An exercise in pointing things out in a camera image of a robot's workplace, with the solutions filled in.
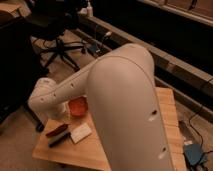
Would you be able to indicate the black eraser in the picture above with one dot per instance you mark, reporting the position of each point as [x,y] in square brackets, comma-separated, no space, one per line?
[58,139]

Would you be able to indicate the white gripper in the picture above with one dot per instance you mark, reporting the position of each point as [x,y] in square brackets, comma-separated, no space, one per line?
[58,112]

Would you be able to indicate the wooden table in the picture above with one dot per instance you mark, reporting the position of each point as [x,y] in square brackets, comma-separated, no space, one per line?
[89,153]

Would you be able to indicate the white spray bottle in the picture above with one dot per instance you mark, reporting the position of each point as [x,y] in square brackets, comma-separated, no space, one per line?
[89,9]

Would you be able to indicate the blue box on floor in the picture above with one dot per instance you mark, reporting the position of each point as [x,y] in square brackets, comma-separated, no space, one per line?
[194,154]

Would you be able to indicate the white paper card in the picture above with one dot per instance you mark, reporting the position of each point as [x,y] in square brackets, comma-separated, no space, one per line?
[80,132]

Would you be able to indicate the black office chair left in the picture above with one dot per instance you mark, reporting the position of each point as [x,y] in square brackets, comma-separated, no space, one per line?
[20,67]

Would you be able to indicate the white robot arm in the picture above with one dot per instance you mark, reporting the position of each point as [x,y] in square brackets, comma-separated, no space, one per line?
[123,102]

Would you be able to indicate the black office chair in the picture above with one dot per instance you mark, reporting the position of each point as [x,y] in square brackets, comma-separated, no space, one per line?
[49,19]
[20,67]

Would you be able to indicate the orange bowl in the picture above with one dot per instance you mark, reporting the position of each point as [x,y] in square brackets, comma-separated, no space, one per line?
[78,107]

